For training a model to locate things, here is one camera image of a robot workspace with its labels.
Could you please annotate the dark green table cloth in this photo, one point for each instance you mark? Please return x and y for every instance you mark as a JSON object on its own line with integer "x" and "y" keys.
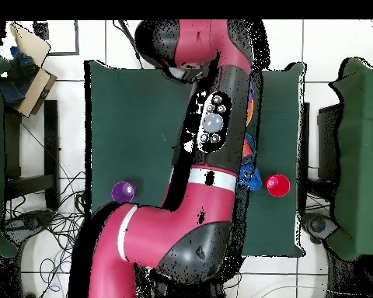
{"x": 127, "y": 124}

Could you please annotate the cardboard box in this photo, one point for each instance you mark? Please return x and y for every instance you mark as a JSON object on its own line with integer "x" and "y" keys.
{"x": 37, "y": 90}

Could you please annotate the black chair base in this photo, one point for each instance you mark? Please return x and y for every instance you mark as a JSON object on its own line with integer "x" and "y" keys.
{"x": 31, "y": 222}

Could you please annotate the purple cup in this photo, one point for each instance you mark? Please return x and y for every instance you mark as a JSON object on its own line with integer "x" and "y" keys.
{"x": 123, "y": 192}

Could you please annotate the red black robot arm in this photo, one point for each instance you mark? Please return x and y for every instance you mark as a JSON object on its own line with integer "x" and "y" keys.
{"x": 174, "y": 226}

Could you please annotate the blue bag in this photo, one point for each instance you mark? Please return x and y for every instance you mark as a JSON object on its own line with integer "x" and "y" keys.
{"x": 18, "y": 80}

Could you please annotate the red cup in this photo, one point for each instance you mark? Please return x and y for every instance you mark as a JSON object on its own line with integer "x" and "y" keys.
{"x": 278, "y": 185}

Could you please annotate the black tripod leg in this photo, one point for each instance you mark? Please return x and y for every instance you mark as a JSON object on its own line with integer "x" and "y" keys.
{"x": 124, "y": 28}

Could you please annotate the small dark blue bowl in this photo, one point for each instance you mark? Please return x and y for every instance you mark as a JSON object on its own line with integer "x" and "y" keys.
{"x": 251, "y": 180}

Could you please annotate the black computer case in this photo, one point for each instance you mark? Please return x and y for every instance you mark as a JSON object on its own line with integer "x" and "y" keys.
{"x": 328, "y": 142}

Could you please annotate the black stool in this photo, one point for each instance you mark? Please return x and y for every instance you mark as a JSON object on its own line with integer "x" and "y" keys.
{"x": 51, "y": 139}

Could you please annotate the black floor frame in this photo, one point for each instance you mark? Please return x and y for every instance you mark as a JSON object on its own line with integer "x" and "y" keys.
{"x": 76, "y": 40}

